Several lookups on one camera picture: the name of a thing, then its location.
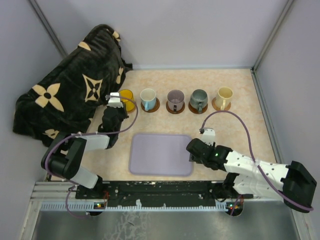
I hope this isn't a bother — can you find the black floral plush blanket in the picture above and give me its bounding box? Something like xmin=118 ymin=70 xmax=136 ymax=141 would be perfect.
xmin=12 ymin=24 xmax=133 ymax=147

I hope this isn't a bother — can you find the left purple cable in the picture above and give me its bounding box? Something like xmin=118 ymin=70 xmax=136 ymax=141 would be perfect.
xmin=44 ymin=95 xmax=139 ymax=219

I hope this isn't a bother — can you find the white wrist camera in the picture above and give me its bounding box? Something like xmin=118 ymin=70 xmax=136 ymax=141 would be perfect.
xmin=105 ymin=92 xmax=124 ymax=108
xmin=200 ymin=127 xmax=216 ymax=146

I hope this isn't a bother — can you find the purple cable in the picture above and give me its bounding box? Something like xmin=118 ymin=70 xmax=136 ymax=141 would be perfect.
xmin=199 ymin=110 xmax=315 ymax=216
xmin=44 ymin=95 xmax=139 ymax=219

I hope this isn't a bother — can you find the grey green mug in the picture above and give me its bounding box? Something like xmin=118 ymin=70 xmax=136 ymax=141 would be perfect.
xmin=189 ymin=89 xmax=208 ymax=112

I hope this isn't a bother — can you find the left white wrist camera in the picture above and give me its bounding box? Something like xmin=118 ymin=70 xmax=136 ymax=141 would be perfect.
xmin=105 ymin=92 xmax=124 ymax=108

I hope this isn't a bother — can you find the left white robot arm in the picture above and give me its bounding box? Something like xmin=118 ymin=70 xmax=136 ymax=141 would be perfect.
xmin=41 ymin=106 xmax=129 ymax=199

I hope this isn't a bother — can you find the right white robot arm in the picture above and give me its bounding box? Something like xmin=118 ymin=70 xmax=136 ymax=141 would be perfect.
xmin=186 ymin=138 xmax=317 ymax=213

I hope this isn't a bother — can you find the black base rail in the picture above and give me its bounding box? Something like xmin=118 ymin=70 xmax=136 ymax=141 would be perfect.
xmin=75 ymin=180 xmax=239 ymax=208

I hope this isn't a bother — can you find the dark brown wooden coaster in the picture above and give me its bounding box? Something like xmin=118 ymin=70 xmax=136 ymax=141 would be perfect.
xmin=140 ymin=98 xmax=161 ymax=113
xmin=166 ymin=101 xmax=186 ymax=115
xmin=188 ymin=103 xmax=208 ymax=115

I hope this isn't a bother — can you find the cream yellow mug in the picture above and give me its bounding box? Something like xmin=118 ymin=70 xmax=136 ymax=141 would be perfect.
xmin=215 ymin=86 xmax=233 ymax=111

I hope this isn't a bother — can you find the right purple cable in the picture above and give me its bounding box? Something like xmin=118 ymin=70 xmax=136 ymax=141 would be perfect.
xmin=199 ymin=110 xmax=315 ymax=216

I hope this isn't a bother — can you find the yellow mug black handle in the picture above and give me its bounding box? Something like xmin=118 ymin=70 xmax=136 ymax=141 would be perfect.
xmin=119 ymin=89 xmax=136 ymax=113

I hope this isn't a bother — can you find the purple glass mug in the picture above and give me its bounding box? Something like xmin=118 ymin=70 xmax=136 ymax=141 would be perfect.
xmin=167 ymin=89 xmax=185 ymax=111

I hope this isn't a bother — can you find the white mug blue outside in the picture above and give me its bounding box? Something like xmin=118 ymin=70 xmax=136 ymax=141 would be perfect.
xmin=140 ymin=88 xmax=157 ymax=111

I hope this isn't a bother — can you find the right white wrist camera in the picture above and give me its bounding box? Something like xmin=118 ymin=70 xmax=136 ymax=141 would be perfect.
xmin=200 ymin=127 xmax=216 ymax=146

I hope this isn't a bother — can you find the light woven rattan coaster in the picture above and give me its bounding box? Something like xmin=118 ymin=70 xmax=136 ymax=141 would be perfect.
xmin=211 ymin=98 xmax=232 ymax=111

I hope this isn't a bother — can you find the lavender plastic tray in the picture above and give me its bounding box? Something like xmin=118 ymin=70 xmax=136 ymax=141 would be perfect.
xmin=128 ymin=133 xmax=194 ymax=177

